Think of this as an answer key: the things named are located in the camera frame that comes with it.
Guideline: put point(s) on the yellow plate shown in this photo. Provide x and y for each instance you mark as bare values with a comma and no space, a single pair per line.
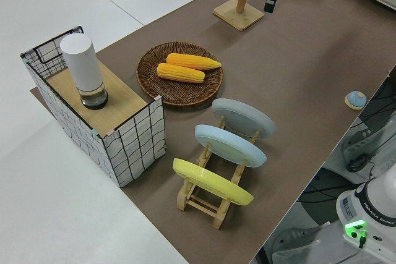
210,183

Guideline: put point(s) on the wooden dish rack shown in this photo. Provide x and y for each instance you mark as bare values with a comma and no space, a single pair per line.
185,199

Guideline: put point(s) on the round wicker basket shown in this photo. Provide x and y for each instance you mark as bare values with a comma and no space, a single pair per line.
179,94

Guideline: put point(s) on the yellow corn cob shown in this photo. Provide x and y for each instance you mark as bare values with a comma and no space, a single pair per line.
179,73
191,61

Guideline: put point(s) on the light blue plate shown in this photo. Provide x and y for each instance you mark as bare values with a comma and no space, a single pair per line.
229,146

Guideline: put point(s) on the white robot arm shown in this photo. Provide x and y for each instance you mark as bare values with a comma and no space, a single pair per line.
377,199

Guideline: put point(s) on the grey pedestal foot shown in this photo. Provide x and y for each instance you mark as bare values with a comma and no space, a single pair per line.
297,242
355,143

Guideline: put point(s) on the grey plate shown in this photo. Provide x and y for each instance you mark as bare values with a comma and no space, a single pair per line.
241,117

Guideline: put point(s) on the white cylindrical grinder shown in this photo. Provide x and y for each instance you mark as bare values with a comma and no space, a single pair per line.
82,66

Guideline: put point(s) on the brown table mat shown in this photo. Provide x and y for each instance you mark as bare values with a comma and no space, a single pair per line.
278,75

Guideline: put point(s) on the wooden mug tree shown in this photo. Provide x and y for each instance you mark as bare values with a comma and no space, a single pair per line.
239,16

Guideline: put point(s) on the grid-pattern storage box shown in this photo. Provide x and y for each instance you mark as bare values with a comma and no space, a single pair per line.
133,146

